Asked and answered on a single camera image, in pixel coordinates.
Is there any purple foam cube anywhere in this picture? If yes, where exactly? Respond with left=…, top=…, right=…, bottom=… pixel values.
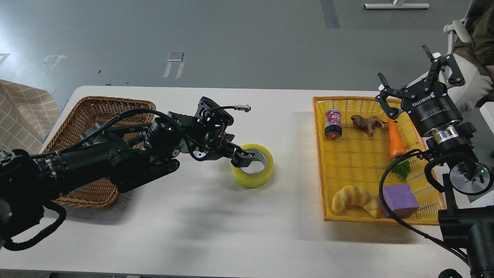
left=382, top=183, right=420, bottom=219

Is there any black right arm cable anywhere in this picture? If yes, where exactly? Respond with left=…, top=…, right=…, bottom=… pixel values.
left=378, top=149, right=469, bottom=263

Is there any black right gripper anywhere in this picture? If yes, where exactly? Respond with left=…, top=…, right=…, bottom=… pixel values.
left=376, top=45, right=465, bottom=137

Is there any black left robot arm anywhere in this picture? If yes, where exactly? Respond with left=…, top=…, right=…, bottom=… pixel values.
left=0, top=97, right=262, bottom=251

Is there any white stand base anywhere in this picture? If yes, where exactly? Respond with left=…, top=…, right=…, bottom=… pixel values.
left=364, top=0, right=430, bottom=10

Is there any yellow plastic basket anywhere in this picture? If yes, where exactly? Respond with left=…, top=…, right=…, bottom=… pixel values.
left=312, top=96, right=446, bottom=226

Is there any beige checkered cloth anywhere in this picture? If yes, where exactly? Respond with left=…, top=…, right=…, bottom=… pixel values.
left=0, top=80, right=60, bottom=154

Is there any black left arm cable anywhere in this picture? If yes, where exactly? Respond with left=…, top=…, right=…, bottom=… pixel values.
left=77, top=104, right=251, bottom=151

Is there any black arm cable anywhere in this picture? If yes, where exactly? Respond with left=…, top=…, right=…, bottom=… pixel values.
left=77, top=104, right=251, bottom=151
left=378, top=149, right=469, bottom=263

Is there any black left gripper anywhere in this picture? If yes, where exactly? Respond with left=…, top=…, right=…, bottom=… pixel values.
left=181, top=132, right=255, bottom=168

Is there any orange toy carrot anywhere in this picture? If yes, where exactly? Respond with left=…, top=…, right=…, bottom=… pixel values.
left=387, top=119, right=411, bottom=181

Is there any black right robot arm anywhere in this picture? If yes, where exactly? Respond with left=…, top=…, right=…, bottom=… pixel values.
left=376, top=45, right=494, bottom=278

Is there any brown toy lion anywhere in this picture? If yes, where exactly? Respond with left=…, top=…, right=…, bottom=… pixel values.
left=350, top=115, right=388, bottom=137

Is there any seated person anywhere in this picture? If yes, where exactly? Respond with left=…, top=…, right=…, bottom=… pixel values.
left=448, top=0, right=494, bottom=113

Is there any yellow tape roll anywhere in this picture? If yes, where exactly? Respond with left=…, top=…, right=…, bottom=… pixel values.
left=231, top=144, right=274, bottom=188

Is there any white office chair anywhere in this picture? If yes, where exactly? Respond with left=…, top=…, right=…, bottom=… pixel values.
left=443, top=0, right=492, bottom=49

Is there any toy croissant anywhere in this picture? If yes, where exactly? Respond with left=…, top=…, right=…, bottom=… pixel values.
left=331, top=185, right=382, bottom=219

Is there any brown wicker basket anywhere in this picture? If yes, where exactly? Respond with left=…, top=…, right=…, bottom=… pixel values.
left=43, top=96, right=156, bottom=210

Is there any small soda can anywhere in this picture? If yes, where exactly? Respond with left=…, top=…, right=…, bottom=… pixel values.
left=324, top=109, right=342, bottom=139

